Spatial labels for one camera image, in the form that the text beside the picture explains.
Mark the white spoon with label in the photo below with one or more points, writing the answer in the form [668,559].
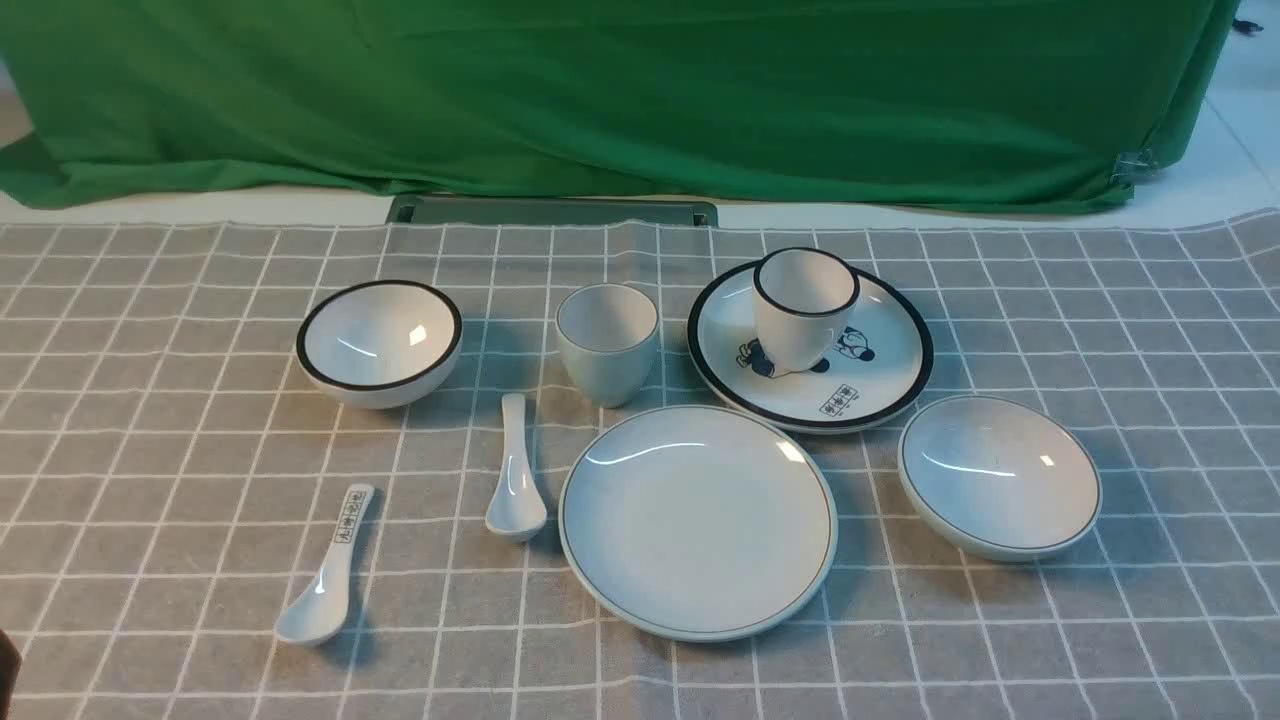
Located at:
[322,608]

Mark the green backdrop cloth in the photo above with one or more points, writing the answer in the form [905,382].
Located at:
[987,107]

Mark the black rimmed white cup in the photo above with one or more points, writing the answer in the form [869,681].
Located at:
[801,301]

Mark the plain white cup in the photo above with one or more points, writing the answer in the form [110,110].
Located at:
[608,341]

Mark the shallow white bowl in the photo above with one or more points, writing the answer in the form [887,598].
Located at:
[998,479]

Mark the black rimmed white bowl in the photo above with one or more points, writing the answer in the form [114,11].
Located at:
[380,344]

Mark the plain white ceramic spoon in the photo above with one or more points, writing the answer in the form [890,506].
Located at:
[516,511]

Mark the grey metal tray edge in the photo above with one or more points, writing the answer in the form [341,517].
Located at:
[437,208]

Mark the large plain white plate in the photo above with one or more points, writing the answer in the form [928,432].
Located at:
[698,523]

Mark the black rimmed cartoon plate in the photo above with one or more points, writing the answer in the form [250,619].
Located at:
[877,367]

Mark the metal clip on backdrop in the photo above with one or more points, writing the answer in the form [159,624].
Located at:
[1138,167]

